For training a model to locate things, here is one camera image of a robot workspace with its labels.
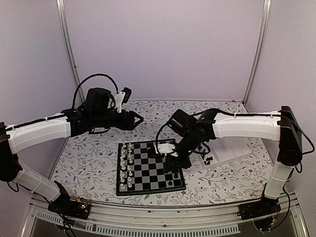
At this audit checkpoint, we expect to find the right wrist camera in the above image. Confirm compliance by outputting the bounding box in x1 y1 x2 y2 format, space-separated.
155 143 178 157

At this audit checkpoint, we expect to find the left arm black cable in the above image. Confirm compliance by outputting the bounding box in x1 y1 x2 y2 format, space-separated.
71 73 119 109

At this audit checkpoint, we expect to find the black chess pieces pile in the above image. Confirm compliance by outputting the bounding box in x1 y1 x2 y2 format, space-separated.
201 149 214 166

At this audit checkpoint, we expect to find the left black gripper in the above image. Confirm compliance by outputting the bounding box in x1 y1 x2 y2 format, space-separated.
93 109 144 131

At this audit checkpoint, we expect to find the aluminium front rail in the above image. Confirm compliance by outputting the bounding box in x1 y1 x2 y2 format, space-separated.
21 193 312 237

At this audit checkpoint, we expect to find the black and grey chessboard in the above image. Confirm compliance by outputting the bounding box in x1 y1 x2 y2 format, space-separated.
116 141 186 196

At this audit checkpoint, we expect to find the floral patterned table mat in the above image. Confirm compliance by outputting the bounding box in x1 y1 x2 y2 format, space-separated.
51 100 274 206

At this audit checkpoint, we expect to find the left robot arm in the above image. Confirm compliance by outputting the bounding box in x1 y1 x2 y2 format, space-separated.
0 88 144 214

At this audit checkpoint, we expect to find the white plastic piece tray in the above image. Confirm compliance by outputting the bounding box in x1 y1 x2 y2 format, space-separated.
197 137 251 169

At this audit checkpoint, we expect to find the right aluminium frame post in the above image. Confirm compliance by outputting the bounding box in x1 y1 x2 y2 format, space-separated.
242 0 272 107

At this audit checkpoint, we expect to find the left aluminium frame post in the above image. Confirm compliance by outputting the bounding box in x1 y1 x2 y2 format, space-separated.
55 0 87 104

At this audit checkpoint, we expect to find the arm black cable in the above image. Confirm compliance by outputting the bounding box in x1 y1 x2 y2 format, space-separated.
278 113 316 173
71 73 119 109

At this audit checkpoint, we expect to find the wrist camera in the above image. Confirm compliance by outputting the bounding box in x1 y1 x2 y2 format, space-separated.
115 87 132 113
155 143 178 157

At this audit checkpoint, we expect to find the aluminium frame post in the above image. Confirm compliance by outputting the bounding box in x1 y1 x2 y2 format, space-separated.
55 0 87 104
242 0 272 107

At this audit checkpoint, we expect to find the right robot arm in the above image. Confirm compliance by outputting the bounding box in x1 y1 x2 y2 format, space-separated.
156 106 303 215

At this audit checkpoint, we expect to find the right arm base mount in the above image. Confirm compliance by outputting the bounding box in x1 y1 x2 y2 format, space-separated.
237 197 281 232

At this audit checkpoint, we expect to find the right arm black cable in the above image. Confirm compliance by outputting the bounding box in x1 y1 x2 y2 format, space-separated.
278 113 316 173

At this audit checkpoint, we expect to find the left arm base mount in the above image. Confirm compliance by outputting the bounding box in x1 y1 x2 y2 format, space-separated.
48 195 91 220

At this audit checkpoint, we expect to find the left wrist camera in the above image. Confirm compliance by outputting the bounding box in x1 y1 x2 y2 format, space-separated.
115 87 132 113

